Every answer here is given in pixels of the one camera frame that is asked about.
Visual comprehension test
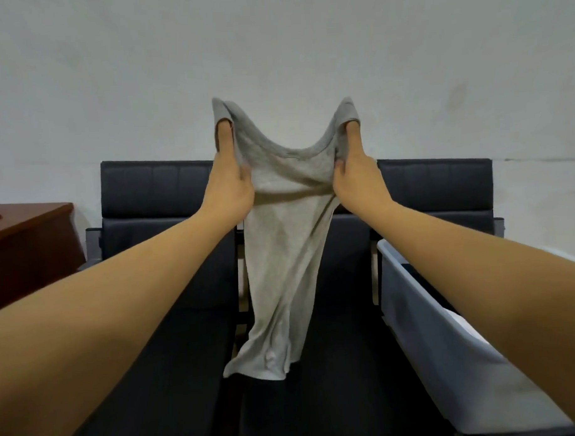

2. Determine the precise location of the person's left hand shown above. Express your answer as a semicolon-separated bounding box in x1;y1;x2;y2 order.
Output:
197;118;257;229

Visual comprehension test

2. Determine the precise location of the person's right hand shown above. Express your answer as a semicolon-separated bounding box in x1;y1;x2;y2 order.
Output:
330;119;395;220

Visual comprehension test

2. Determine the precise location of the grey tank top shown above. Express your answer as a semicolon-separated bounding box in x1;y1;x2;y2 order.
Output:
211;92;371;384

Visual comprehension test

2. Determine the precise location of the blue-grey plastic bin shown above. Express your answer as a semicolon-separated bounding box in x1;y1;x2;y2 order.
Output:
376;233;575;436

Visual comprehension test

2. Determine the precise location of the person's left forearm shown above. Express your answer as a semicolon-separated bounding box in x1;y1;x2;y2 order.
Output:
0;207;244;436

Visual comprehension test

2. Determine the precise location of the person's right forearm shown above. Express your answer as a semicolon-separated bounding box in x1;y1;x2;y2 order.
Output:
364;194;575;436

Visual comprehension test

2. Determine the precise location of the brown wooden cabinet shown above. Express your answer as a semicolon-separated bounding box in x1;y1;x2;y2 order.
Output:
0;201;88;315

